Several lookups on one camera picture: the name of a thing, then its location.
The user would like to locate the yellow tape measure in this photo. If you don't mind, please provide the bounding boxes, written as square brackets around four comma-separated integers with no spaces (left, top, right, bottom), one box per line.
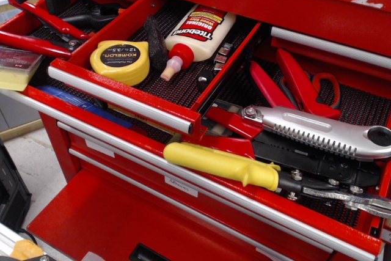
[90,40,150,86]

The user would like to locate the yellow block clear case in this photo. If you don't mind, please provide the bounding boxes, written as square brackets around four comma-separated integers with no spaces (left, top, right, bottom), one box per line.
[1,47,45,91]

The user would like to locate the black plastic clamp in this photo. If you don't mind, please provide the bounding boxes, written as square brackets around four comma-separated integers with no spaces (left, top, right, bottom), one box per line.
[61,0,125,30]

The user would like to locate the silver box cutter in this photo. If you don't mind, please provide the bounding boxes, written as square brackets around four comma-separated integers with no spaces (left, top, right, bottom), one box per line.
[242,106,390,161]

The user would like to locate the blue flat package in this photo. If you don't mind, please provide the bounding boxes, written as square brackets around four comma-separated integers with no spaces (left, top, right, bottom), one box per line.
[37,85,133,128]

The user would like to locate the yellow handled tin snips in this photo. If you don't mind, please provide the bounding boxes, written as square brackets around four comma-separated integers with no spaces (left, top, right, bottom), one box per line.
[163,142,390,219]

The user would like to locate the red handled crimping tool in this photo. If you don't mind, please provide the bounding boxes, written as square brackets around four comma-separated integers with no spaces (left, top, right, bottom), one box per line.
[200,114,381,188]

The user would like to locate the red handled wire stripper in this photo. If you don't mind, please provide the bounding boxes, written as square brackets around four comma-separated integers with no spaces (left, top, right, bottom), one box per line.
[1,0,90,59]

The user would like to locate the Titebond wood glue bottle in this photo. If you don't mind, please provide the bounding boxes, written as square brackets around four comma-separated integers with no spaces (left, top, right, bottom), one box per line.
[161,4,236,81]

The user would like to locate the red handled scissors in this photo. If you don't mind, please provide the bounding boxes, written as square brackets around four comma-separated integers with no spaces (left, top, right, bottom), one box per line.
[278,71,341,109]

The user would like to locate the clear blade dispenser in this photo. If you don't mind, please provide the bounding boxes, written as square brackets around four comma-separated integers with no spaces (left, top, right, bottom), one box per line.
[201,99,243,136]

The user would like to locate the black box on floor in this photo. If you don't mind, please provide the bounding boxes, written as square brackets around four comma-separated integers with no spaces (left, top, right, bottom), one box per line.
[1,141,32,230]

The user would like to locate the red metal tool chest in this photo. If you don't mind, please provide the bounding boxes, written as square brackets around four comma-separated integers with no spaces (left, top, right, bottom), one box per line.
[1,0,390,260]

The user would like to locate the wide red open drawer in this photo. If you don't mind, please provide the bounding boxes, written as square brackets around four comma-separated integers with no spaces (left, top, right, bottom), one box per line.
[23,45,391,261]

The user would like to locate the red handled pliers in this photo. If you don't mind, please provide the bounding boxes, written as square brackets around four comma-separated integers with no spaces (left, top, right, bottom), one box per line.
[249,48,341,120]

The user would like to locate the small silver metal clips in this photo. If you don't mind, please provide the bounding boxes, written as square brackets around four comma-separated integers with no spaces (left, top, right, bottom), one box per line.
[213,42,233,71]

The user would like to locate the small red open drawer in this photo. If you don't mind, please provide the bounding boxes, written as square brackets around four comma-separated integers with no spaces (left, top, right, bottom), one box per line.
[48,0,260,134]

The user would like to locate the white drawer label Adhesives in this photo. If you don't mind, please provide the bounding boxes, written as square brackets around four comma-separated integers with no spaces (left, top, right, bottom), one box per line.
[164,176,199,197]

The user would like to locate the black foam brush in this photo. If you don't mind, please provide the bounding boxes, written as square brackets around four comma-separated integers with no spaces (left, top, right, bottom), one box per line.
[143,15,168,72]

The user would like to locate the yellow flat package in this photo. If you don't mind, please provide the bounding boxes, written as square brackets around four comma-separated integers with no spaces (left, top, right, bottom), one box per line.
[108,104,177,135]

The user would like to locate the black knob with screw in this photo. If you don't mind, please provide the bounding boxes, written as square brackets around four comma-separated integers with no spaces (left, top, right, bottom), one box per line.
[196,70,214,92]

